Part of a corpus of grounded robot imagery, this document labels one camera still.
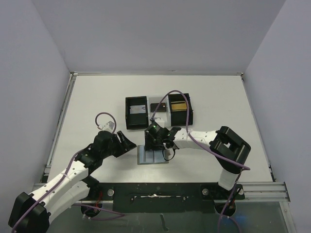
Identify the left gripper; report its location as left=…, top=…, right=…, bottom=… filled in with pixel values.
left=102, top=131, right=136, bottom=158

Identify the grey card holder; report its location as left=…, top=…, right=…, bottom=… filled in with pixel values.
left=137, top=145, right=170, bottom=165

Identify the black white sorting tray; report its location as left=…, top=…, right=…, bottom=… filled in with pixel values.
left=125, top=93, right=193, bottom=130

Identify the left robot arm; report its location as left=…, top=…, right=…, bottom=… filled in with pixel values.
left=8, top=131, right=136, bottom=233

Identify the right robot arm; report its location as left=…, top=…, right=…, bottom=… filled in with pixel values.
left=144, top=122, right=251, bottom=199

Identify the black card in tray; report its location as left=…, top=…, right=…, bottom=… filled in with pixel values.
left=150, top=103, right=167, bottom=112

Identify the gold card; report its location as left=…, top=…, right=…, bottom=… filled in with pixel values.
left=171, top=101, right=187, bottom=112

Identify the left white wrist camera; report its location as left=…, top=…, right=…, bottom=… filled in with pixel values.
left=97, top=121, right=115, bottom=133

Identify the black loop cable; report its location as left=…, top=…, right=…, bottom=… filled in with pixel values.
left=162, top=147, right=177, bottom=161

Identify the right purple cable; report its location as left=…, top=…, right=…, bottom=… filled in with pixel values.
left=150, top=90, right=251, bottom=233

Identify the purple cable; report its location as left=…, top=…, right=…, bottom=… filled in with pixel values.
left=150, top=90, right=251, bottom=233
left=12, top=112, right=126, bottom=231

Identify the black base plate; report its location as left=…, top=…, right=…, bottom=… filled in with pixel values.
left=83, top=183, right=245, bottom=214

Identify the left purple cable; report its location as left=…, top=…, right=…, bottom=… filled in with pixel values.
left=12, top=112, right=126, bottom=231

